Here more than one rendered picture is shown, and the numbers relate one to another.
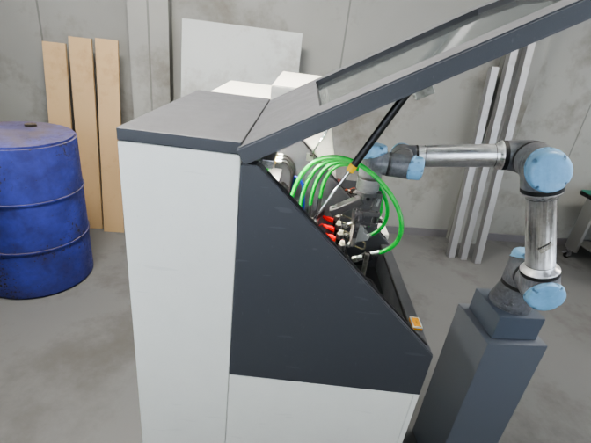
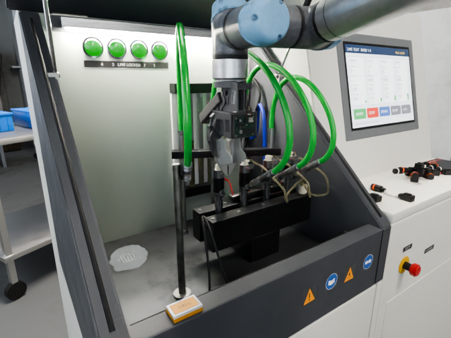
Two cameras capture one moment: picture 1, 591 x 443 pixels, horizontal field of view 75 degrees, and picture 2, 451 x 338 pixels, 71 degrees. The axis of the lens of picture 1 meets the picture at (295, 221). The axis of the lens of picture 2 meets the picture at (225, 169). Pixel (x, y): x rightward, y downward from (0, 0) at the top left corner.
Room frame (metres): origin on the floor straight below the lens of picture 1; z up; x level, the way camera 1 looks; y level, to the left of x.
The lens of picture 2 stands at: (0.82, -0.80, 1.31)
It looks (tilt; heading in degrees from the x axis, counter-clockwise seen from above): 16 degrees down; 57
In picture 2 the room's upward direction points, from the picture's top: straight up
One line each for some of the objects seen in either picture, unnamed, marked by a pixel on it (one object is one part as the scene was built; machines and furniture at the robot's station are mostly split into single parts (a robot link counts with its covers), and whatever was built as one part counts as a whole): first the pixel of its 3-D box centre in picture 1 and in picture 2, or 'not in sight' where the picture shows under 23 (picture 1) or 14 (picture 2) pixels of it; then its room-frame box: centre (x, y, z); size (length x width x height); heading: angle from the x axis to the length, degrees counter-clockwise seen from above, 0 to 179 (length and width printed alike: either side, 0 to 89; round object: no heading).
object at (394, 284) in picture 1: (395, 302); (282, 300); (1.21, -0.41, 0.87); 0.62 x 0.04 x 0.16; 1
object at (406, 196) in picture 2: not in sight; (391, 192); (1.68, -0.35, 0.99); 0.12 x 0.02 x 0.02; 90
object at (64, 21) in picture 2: (275, 139); (166, 31); (1.20, 0.09, 1.43); 0.54 x 0.03 x 0.02; 1
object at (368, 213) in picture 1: (366, 206); (232, 110); (1.20, -0.23, 1.24); 0.09 x 0.08 x 0.12; 91
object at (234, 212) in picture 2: not in sight; (254, 224); (1.32, -0.17, 0.91); 0.34 x 0.10 x 0.15; 1
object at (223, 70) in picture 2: (368, 184); (231, 71); (1.21, -0.22, 1.32); 0.08 x 0.08 x 0.05
